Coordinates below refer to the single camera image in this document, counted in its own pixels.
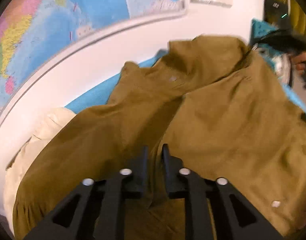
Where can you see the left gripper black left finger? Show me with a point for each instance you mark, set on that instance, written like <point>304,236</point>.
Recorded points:
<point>95,209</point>

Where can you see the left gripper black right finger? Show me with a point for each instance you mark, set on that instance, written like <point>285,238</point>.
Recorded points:
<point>213,209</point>

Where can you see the mustard olive button shirt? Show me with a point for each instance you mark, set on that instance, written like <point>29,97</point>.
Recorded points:
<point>216,104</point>

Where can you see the right hand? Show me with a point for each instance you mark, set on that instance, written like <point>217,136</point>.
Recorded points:
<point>299,62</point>

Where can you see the cream folded garment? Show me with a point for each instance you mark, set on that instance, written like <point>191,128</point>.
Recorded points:
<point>44,131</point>

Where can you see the colourful wall map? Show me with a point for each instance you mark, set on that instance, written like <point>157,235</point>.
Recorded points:
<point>33,31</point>

